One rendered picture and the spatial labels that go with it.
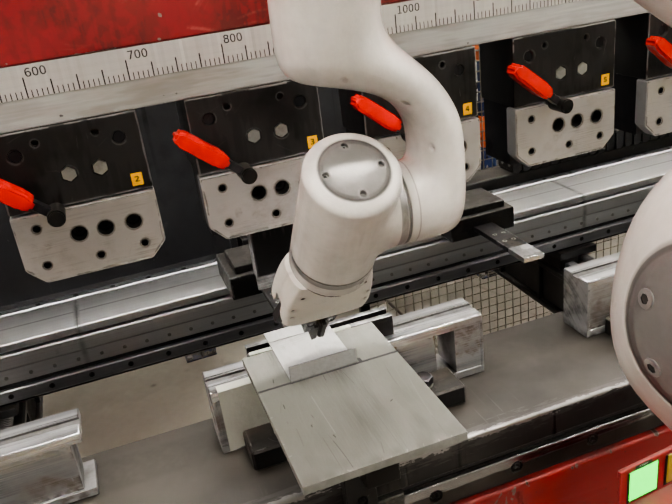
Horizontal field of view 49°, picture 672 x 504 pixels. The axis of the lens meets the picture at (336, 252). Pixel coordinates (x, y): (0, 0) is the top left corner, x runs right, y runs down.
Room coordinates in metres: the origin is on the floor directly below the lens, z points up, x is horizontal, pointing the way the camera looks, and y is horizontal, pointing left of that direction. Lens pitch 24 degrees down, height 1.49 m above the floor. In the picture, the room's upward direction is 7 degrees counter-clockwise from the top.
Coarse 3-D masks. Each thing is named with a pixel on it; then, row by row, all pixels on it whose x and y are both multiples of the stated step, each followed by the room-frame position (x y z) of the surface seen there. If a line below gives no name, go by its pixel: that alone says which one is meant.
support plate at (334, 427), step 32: (384, 352) 0.78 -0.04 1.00; (256, 384) 0.75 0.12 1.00; (320, 384) 0.73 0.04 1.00; (352, 384) 0.72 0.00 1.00; (384, 384) 0.71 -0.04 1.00; (416, 384) 0.71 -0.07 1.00; (288, 416) 0.68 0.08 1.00; (320, 416) 0.67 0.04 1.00; (352, 416) 0.66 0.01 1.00; (384, 416) 0.65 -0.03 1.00; (416, 416) 0.65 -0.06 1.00; (448, 416) 0.64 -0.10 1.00; (288, 448) 0.62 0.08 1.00; (320, 448) 0.61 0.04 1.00; (352, 448) 0.61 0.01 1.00; (384, 448) 0.60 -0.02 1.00; (416, 448) 0.60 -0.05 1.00; (320, 480) 0.57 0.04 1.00
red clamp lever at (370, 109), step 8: (352, 96) 0.82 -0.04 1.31; (360, 96) 0.80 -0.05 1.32; (352, 104) 0.81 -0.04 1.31; (360, 104) 0.80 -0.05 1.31; (368, 104) 0.80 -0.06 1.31; (376, 104) 0.81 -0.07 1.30; (360, 112) 0.82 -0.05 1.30; (368, 112) 0.80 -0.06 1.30; (376, 112) 0.81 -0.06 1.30; (384, 112) 0.81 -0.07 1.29; (376, 120) 0.81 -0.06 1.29; (384, 120) 0.81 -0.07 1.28; (392, 120) 0.81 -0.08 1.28; (392, 128) 0.81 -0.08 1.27; (400, 128) 0.82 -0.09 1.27
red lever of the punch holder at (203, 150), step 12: (180, 132) 0.75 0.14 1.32; (180, 144) 0.74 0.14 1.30; (192, 144) 0.75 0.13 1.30; (204, 144) 0.75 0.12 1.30; (204, 156) 0.75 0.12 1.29; (216, 156) 0.75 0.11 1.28; (228, 168) 0.76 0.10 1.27; (240, 168) 0.76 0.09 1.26; (252, 168) 0.76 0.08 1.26; (252, 180) 0.76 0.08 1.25
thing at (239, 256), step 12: (228, 252) 1.08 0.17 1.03; (240, 252) 1.08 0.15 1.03; (228, 264) 1.06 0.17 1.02; (240, 264) 1.03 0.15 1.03; (252, 264) 1.03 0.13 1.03; (228, 276) 1.02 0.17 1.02; (240, 276) 1.01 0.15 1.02; (252, 276) 1.02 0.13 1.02; (228, 288) 1.03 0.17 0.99; (240, 288) 1.01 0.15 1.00; (252, 288) 1.02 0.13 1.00; (276, 300) 0.95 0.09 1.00
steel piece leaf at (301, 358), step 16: (304, 336) 0.84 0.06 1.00; (336, 336) 0.83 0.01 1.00; (288, 352) 0.81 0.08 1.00; (304, 352) 0.80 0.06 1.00; (320, 352) 0.80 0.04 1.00; (336, 352) 0.79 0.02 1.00; (352, 352) 0.76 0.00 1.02; (288, 368) 0.77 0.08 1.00; (304, 368) 0.75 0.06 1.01; (320, 368) 0.75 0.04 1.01; (336, 368) 0.76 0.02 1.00
